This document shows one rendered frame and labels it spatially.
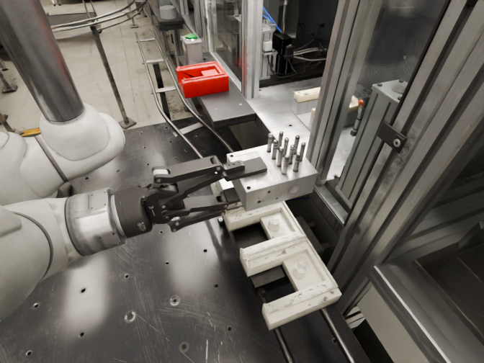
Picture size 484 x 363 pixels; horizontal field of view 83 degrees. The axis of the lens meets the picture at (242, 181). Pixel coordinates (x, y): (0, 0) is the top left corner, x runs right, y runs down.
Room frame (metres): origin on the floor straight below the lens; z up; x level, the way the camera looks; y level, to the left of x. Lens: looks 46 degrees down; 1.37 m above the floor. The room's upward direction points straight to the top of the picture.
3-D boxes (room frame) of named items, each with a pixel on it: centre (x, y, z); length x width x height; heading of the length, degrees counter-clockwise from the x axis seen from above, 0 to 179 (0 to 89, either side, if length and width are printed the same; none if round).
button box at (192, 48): (1.06, 0.18, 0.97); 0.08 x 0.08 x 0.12; 21
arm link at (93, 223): (0.24, 0.21, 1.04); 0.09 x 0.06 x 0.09; 21
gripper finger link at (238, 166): (0.31, 0.02, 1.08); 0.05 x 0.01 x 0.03; 111
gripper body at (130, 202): (0.27, 0.14, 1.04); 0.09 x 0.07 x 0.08; 111
